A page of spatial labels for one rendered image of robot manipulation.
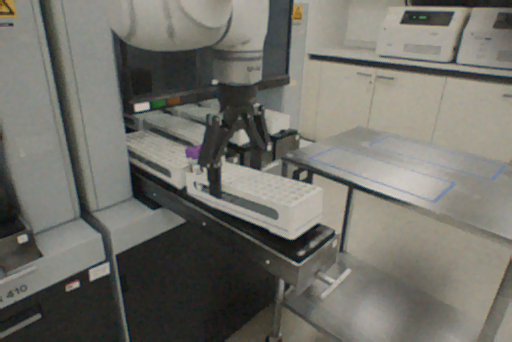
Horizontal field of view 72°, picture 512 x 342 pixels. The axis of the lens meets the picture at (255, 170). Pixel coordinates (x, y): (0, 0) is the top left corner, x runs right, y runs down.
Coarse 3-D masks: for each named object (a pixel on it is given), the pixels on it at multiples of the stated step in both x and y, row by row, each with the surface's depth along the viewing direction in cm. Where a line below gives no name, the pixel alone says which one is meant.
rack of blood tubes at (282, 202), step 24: (240, 168) 79; (192, 192) 78; (240, 192) 67; (264, 192) 65; (288, 192) 65; (312, 192) 64; (240, 216) 69; (264, 216) 64; (288, 216) 60; (312, 216) 64
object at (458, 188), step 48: (336, 144) 111; (384, 144) 112; (432, 144) 113; (384, 192) 82; (432, 192) 82; (480, 192) 83; (384, 288) 130; (336, 336) 110; (384, 336) 110; (432, 336) 111; (480, 336) 75
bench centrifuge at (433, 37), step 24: (408, 0) 290; (432, 0) 278; (456, 0) 267; (480, 0) 257; (384, 24) 266; (408, 24) 255; (432, 24) 244; (456, 24) 236; (384, 48) 270; (408, 48) 258; (432, 48) 248; (456, 48) 248
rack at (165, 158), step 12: (144, 132) 102; (132, 144) 93; (144, 144) 93; (156, 144) 93; (168, 144) 93; (180, 144) 93; (132, 156) 96; (144, 156) 88; (156, 156) 86; (168, 156) 86; (180, 156) 87; (144, 168) 90; (156, 168) 93; (168, 168) 82; (180, 168) 80; (168, 180) 83; (180, 180) 81
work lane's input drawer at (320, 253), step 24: (144, 192) 90; (168, 192) 82; (192, 216) 77; (216, 216) 73; (240, 240) 68; (264, 240) 65; (288, 240) 66; (312, 240) 64; (336, 240) 68; (264, 264) 65; (288, 264) 61; (312, 264) 63; (336, 288) 63
